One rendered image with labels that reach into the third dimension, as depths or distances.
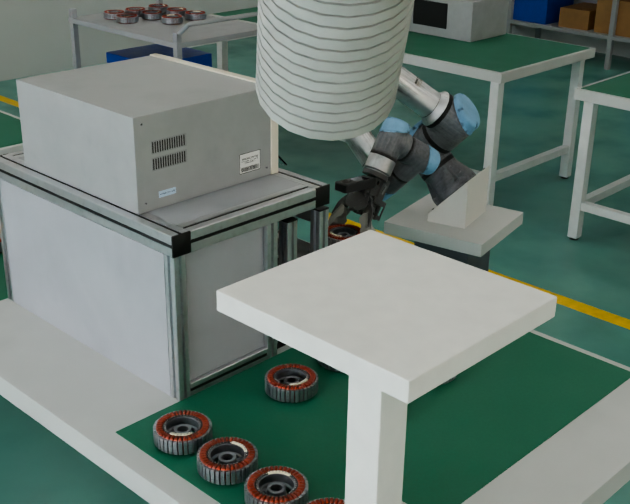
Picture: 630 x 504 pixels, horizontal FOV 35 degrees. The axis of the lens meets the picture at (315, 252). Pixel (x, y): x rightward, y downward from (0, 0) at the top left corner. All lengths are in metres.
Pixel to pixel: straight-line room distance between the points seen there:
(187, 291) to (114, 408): 0.28
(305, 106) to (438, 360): 0.41
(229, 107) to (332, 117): 1.06
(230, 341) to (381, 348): 0.85
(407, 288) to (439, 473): 0.49
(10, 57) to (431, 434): 6.51
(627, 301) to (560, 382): 2.24
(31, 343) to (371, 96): 1.44
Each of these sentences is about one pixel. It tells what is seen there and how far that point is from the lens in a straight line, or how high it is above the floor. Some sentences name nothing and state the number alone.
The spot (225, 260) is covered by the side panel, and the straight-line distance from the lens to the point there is 2.04.
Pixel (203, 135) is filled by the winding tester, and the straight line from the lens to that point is 2.09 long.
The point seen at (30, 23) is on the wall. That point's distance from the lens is 8.16.
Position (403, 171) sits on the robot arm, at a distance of 2.72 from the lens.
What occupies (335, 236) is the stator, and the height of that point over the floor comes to 0.86.
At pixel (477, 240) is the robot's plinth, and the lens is 2.90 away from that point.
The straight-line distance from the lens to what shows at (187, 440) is 1.90.
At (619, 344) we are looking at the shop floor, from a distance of 4.05.
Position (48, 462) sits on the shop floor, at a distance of 3.27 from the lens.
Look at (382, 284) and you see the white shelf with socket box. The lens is 1.50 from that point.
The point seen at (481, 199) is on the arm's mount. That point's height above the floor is 0.80.
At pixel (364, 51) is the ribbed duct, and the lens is 1.01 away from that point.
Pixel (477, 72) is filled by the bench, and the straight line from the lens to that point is 5.05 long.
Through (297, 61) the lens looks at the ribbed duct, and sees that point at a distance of 1.02.
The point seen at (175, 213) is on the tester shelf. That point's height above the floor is 1.11.
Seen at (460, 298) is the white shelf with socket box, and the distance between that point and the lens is 1.47.
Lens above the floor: 1.84
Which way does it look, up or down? 23 degrees down
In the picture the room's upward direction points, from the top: 1 degrees clockwise
